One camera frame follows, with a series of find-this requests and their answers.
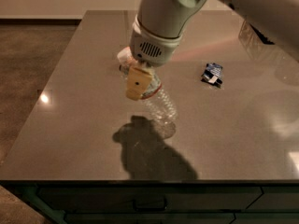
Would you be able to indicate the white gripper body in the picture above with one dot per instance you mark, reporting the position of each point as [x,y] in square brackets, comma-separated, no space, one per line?
[152,50]

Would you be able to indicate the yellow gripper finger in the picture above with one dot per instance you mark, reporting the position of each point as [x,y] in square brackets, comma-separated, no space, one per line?
[138,81]

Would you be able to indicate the clear plastic water bottle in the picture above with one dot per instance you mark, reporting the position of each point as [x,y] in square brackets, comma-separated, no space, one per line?
[156,99]

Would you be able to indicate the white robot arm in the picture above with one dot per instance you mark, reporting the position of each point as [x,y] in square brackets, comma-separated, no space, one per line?
[277,20]

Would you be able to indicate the blue snack wrapper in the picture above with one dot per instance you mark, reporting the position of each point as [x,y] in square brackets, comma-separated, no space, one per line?
[213,74]

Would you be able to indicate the dark cabinet drawer front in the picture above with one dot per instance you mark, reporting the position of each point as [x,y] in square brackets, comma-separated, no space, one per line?
[150,199]

